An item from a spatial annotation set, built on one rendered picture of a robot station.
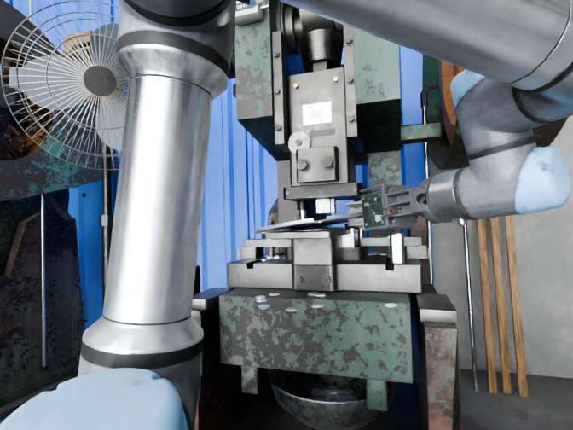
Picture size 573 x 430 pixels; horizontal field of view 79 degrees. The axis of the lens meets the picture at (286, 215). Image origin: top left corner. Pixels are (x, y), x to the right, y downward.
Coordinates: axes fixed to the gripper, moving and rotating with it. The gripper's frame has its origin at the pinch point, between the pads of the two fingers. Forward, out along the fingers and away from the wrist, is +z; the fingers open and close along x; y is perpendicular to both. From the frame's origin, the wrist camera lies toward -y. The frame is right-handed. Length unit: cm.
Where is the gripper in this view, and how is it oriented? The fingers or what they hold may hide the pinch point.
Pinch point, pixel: (355, 217)
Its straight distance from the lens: 71.6
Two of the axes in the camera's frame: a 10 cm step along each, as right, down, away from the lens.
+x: 0.8, 9.9, -1.1
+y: -8.3, 0.1, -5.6
